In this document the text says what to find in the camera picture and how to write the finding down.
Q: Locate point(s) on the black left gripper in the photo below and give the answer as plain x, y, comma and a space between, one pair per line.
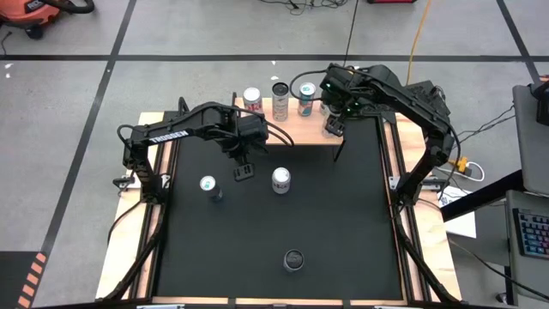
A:
244, 139

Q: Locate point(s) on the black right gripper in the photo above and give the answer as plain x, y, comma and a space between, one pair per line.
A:
345, 92

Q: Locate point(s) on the Diet Coke can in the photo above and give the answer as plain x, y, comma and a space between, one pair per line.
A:
252, 99
281, 180

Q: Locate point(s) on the blue silver Red Bull can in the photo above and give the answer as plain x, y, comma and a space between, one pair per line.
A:
306, 99
211, 187

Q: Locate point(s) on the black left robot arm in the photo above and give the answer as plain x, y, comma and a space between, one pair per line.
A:
169, 135

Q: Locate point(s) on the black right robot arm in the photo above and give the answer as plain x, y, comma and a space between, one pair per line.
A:
424, 111

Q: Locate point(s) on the yellow power plug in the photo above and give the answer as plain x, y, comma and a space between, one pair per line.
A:
458, 163

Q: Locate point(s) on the red object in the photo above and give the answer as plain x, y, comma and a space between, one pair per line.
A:
391, 1

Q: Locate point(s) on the white paper sheet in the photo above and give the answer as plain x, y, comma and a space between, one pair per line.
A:
461, 219

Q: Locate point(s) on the black desk bar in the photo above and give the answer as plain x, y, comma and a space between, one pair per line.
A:
480, 195

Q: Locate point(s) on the grey desk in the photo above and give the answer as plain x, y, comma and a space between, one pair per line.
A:
532, 141
523, 274

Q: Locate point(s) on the black keyboard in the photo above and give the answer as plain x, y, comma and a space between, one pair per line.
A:
534, 232

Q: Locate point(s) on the black orange striped floor mat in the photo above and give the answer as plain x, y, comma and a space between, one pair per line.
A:
25, 283

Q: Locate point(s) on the orange shop vacuum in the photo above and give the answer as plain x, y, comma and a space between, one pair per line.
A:
30, 13

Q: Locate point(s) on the wooden shelf with black frame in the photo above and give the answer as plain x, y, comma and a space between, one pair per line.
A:
306, 131

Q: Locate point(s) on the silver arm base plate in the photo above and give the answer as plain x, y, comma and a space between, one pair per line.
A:
433, 183
124, 182

